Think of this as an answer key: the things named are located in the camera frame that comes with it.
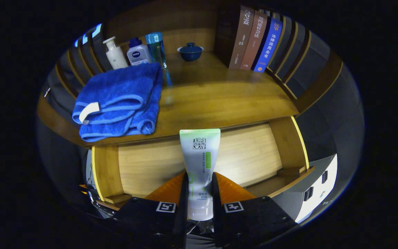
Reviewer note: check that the white green cleanser tube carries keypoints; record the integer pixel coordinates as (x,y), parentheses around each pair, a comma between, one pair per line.
(200,155)

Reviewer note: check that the white blue-capped lotion bottle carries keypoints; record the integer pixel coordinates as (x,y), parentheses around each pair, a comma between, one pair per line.
(137,55)

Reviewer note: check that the dark brown book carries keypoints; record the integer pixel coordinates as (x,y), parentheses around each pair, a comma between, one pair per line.
(244,34)

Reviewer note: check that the white pump bottle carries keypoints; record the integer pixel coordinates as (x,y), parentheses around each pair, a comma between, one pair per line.
(116,57)

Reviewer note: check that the wooden countertop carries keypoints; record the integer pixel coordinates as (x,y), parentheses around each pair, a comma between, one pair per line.
(212,100)

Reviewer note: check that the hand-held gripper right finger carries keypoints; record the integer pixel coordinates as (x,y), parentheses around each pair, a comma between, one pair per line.
(217,224)

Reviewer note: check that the brown wooden cabinet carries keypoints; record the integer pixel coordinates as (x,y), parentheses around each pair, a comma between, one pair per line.
(181,36)

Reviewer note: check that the reddish brown book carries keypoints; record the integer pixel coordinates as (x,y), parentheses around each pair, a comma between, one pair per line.
(254,45)

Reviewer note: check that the white box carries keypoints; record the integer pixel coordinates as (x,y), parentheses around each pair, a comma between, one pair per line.
(318,193)

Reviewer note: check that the blue folded towel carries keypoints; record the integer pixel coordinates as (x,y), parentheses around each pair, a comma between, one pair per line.
(123,90)

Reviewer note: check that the dark blue lidded teacup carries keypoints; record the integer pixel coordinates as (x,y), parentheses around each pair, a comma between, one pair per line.
(190,53)

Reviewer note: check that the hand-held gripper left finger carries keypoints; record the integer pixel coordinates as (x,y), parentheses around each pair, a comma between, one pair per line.
(183,224)

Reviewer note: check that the teal clear bottle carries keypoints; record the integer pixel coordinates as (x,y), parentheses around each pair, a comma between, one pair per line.
(156,48)

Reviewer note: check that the blue book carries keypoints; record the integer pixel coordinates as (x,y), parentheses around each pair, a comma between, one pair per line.
(269,45)

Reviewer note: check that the wooden drawer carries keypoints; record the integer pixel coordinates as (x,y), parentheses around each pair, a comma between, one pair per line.
(150,166)

